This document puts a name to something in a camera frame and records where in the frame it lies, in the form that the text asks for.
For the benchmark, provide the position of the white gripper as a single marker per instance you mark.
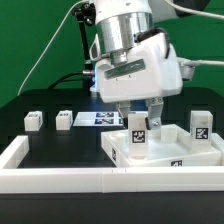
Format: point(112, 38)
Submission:
point(151, 70)

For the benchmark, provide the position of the white marker sheet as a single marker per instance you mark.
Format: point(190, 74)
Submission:
point(98, 119)

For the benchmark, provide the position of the white square tabletop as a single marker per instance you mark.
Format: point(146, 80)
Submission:
point(170, 146)

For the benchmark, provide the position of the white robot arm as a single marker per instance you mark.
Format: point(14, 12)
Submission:
point(122, 24)

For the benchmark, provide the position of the white U-shaped fence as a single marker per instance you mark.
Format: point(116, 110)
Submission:
point(14, 180)

